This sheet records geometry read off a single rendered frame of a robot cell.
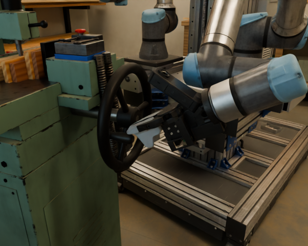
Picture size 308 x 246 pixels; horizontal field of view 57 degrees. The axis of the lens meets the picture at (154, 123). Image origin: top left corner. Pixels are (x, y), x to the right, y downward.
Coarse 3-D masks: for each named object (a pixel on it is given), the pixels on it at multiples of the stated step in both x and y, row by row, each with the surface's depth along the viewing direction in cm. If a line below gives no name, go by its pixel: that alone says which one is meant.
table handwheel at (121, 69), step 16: (128, 64) 70; (112, 80) 65; (144, 80) 80; (112, 96) 64; (144, 96) 85; (80, 112) 80; (96, 112) 78; (112, 112) 76; (128, 112) 74; (144, 112) 87; (128, 128) 76; (112, 160) 68; (128, 160) 78
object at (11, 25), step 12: (0, 12) 75; (12, 12) 74; (24, 12) 75; (0, 24) 76; (12, 24) 75; (24, 24) 76; (0, 36) 78; (12, 36) 76; (24, 36) 76; (36, 36) 80
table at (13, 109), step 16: (32, 80) 77; (0, 96) 64; (16, 96) 64; (32, 96) 67; (48, 96) 72; (64, 96) 74; (80, 96) 74; (96, 96) 75; (0, 112) 59; (16, 112) 63; (32, 112) 67; (0, 128) 60
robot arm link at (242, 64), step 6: (240, 60) 58; (246, 60) 58; (252, 60) 57; (258, 60) 57; (264, 60) 57; (270, 60) 56; (234, 66) 58; (240, 66) 57; (246, 66) 57; (252, 66) 56; (234, 72) 57; (240, 72) 57
